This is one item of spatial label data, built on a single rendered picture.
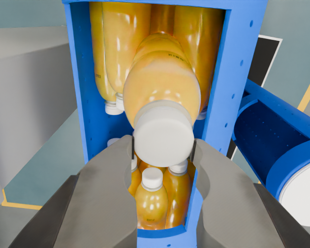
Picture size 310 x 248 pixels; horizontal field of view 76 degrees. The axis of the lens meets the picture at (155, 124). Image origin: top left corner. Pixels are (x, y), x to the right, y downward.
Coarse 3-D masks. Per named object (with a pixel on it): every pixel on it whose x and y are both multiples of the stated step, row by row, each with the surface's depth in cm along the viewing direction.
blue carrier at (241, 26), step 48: (96, 0) 19; (144, 0) 18; (192, 0) 18; (240, 0) 20; (240, 48) 23; (96, 96) 42; (240, 96) 28; (96, 144) 46; (192, 192) 31; (144, 240) 34; (192, 240) 38
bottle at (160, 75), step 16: (160, 32) 27; (144, 48) 21; (160, 48) 19; (176, 48) 21; (144, 64) 16; (160, 64) 15; (176, 64) 16; (128, 80) 16; (144, 80) 15; (160, 80) 14; (176, 80) 14; (192, 80) 16; (128, 96) 15; (144, 96) 14; (160, 96) 14; (176, 96) 14; (192, 96) 15; (128, 112) 15; (144, 112) 13; (192, 112) 15
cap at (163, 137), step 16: (160, 112) 12; (176, 112) 12; (144, 128) 12; (160, 128) 12; (176, 128) 12; (144, 144) 12; (160, 144) 12; (176, 144) 12; (192, 144) 12; (144, 160) 13; (160, 160) 13; (176, 160) 13
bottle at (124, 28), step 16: (112, 16) 27; (128, 16) 26; (144, 16) 27; (112, 32) 28; (128, 32) 27; (144, 32) 28; (112, 48) 29; (128, 48) 28; (112, 64) 30; (128, 64) 29; (112, 80) 31
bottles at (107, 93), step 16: (96, 16) 32; (160, 16) 30; (224, 16) 31; (96, 32) 33; (96, 48) 34; (96, 64) 36; (96, 80) 38; (112, 96) 38; (208, 96) 38; (112, 112) 41; (192, 176) 47
